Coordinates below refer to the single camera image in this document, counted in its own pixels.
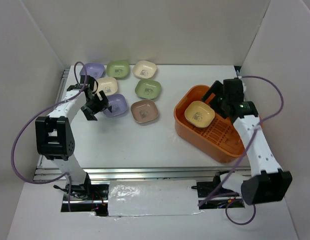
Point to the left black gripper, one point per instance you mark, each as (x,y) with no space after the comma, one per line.
(89,114)

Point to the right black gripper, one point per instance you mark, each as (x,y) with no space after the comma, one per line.
(217,88)

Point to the yellow plate front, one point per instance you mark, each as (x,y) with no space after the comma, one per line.
(199,114)

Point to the purple plate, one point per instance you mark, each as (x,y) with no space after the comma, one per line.
(118,104)
(95,70)

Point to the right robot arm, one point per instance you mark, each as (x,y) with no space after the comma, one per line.
(256,176)

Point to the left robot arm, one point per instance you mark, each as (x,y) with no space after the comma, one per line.
(54,136)

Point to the cream plate middle left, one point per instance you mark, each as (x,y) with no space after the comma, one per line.
(108,85)

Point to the cream plate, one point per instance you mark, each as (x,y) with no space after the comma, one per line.
(144,69)
(108,85)

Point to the green plate back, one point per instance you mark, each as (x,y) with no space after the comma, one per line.
(118,69)

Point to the green plate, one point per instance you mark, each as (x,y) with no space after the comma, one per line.
(118,69)
(148,89)

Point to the brown plate centre right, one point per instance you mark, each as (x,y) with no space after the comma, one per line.
(144,111)

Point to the green plate middle right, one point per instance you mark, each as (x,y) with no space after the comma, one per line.
(148,89)

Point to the cream plate back right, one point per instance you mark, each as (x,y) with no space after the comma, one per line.
(144,69)

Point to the white foil cover sheet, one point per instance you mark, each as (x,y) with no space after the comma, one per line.
(152,198)

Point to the aluminium rail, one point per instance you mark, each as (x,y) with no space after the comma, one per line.
(150,173)

